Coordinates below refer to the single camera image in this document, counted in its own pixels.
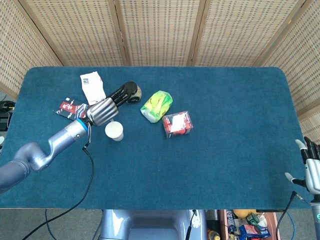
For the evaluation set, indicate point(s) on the right silver and black robot hand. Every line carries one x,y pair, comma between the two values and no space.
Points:
311,167

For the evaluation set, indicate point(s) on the left silver and black robot hand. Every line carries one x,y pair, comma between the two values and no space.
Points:
103,112

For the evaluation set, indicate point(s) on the transparent plastic straw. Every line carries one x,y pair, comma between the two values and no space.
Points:
112,122

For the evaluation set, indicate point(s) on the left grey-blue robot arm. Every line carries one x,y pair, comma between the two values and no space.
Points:
62,137

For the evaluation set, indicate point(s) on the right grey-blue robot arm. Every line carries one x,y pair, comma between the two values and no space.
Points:
315,220

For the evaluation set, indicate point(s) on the white paper cup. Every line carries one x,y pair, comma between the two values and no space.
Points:
114,131

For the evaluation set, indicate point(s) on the white paper packet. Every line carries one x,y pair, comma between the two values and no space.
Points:
92,86

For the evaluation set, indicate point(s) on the red and black flat box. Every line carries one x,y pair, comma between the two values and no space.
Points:
70,108

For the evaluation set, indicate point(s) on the green and yellow plastic bag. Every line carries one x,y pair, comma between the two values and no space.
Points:
156,107

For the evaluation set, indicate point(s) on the clear box of red capsules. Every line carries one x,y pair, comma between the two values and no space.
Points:
178,125

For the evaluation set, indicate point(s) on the red crate of groceries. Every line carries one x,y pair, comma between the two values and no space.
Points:
250,225

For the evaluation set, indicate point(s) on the woven rattan folding screen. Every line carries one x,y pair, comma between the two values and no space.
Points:
160,32

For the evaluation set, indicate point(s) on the black equipment beside table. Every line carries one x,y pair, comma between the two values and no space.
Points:
5,115

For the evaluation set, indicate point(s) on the blue felt table cover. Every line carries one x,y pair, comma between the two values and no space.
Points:
187,170

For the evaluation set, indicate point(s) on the grey-blue robot torso base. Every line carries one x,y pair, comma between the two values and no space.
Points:
150,225

